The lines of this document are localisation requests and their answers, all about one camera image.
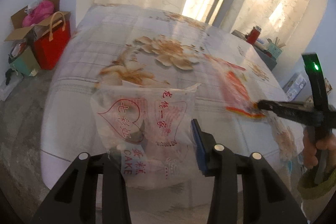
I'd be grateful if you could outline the brown cardboard box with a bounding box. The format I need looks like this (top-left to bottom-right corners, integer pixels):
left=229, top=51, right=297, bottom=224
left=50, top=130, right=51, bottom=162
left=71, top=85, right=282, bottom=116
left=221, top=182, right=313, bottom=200
left=5, top=0, right=71, bottom=42

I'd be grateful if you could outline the person's right hand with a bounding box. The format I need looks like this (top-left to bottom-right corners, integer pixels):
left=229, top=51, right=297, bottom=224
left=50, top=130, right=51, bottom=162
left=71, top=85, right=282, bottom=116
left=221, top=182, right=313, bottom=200
left=302, top=127, right=336, bottom=172

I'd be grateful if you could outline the red gift bag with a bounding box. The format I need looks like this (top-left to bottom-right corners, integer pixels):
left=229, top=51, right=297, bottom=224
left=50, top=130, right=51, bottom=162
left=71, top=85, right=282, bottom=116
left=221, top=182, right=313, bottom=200
left=33, top=11, right=71, bottom=70

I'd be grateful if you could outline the floral tablecloth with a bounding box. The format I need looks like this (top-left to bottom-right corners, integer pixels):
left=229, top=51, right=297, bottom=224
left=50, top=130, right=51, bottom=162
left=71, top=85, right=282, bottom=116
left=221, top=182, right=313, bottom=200
left=41, top=5, right=302, bottom=190

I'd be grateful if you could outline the dark grey cabinet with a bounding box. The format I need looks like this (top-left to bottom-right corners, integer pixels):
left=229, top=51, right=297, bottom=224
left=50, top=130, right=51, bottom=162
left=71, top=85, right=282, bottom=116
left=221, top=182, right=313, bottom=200
left=231, top=30, right=277, bottom=71

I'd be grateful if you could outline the teal cardboard box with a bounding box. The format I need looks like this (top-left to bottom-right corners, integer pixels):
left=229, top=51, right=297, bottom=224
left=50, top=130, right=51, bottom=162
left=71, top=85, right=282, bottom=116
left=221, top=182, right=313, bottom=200
left=9, top=46, right=41, bottom=77

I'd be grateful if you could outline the pink plastic bag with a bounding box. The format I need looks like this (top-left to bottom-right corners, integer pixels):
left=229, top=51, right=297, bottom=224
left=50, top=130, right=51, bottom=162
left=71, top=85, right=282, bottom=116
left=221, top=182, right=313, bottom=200
left=22, top=0, right=54, bottom=27

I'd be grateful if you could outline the olive green sleeve forearm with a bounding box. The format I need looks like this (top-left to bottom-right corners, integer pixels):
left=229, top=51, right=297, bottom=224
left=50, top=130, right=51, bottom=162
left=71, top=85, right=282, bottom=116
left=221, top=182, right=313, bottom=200
left=297, top=168, right=335, bottom=200

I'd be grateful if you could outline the red orange snack wrapper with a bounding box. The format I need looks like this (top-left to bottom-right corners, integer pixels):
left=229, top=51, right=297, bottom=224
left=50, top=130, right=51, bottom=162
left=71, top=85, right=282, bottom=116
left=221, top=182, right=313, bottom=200
left=205, top=55, right=265, bottom=120

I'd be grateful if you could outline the tissue roll multipack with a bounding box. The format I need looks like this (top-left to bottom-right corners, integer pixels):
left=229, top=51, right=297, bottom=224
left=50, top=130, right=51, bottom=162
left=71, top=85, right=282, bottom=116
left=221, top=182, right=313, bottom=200
left=282, top=73, right=307, bottom=101

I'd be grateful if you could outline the clear cake plastic bag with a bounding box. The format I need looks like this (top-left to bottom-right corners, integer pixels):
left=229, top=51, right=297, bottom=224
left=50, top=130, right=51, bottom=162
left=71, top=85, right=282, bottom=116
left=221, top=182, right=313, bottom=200
left=91, top=84, right=199, bottom=190

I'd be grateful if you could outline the teal utensil basket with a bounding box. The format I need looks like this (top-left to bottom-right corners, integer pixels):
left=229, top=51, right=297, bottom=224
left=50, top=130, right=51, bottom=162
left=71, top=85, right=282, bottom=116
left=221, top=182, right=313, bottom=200
left=267, top=43, right=282, bottom=59

